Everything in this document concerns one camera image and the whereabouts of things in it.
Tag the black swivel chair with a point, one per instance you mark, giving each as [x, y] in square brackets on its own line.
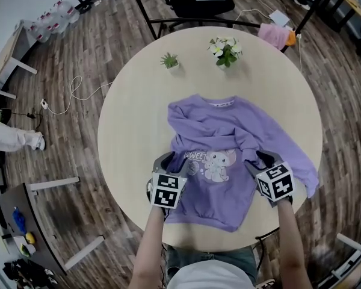
[198, 9]

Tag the pile of black equipment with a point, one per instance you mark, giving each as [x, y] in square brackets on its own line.
[27, 274]

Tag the group of large water bottles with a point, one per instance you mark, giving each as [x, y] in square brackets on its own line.
[54, 23]

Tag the person's right forearm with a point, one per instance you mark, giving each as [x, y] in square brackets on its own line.
[293, 245]

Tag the white flat pad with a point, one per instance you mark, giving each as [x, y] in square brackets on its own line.
[279, 17]

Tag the light wood desk white legs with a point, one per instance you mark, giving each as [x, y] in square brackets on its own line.
[6, 53]

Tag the small green potted plant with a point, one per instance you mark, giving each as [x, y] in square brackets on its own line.
[169, 60]

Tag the person's white top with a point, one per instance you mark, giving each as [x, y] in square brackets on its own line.
[210, 277]

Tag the white flower potted plant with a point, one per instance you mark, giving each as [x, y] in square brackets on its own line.
[225, 51]

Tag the white metal frame bar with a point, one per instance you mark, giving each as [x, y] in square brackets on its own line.
[352, 242]

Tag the yellow fruit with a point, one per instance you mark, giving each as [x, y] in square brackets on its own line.
[30, 238]

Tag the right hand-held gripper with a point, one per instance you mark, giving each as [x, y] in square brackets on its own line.
[276, 182]

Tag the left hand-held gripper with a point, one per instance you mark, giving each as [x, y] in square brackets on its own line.
[167, 191]

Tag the person's blue jeans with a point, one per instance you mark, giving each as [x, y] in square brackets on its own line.
[207, 256]

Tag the small white power strip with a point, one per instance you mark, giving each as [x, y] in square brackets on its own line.
[44, 103]

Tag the small plant in white pot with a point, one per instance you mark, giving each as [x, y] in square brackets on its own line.
[25, 250]

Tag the dark curved desk white legs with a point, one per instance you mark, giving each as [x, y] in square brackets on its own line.
[33, 209]

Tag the person's left forearm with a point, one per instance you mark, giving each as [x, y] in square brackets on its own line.
[147, 251]

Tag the pink cloth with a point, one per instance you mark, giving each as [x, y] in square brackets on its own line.
[272, 36]

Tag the purple sweatshirt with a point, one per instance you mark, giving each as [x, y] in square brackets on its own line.
[216, 197]

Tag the orange cloth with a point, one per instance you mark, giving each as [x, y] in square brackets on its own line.
[290, 38]

